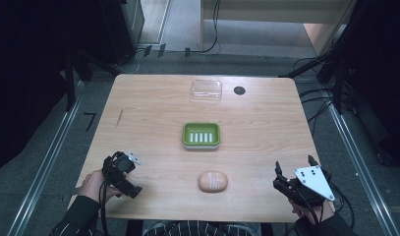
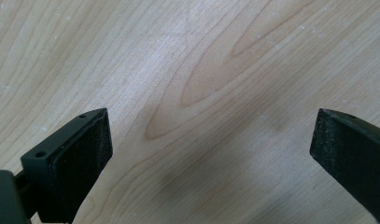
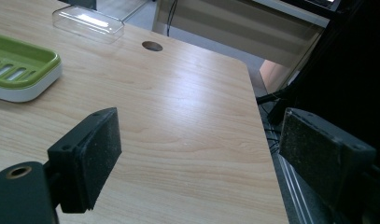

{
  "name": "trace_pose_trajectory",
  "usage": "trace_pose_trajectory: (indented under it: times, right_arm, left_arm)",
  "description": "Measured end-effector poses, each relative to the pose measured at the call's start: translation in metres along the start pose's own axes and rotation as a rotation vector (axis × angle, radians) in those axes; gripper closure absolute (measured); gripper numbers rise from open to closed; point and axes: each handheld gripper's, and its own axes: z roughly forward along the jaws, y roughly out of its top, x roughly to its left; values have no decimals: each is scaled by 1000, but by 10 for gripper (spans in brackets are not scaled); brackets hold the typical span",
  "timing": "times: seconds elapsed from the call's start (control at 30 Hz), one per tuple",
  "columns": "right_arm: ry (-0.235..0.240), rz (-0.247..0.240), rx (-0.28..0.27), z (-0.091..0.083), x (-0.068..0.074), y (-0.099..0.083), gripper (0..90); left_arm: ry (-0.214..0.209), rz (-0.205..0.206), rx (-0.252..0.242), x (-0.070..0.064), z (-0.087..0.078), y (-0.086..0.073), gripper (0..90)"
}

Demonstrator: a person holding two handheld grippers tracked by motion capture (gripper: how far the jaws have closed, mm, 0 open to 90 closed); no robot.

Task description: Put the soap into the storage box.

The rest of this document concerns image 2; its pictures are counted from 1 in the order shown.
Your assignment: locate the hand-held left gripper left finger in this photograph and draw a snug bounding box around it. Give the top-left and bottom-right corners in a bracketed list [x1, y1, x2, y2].
[20, 107, 114, 224]

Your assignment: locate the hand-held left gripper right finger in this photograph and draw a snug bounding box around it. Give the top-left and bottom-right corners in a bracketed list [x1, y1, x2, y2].
[309, 107, 380, 224]

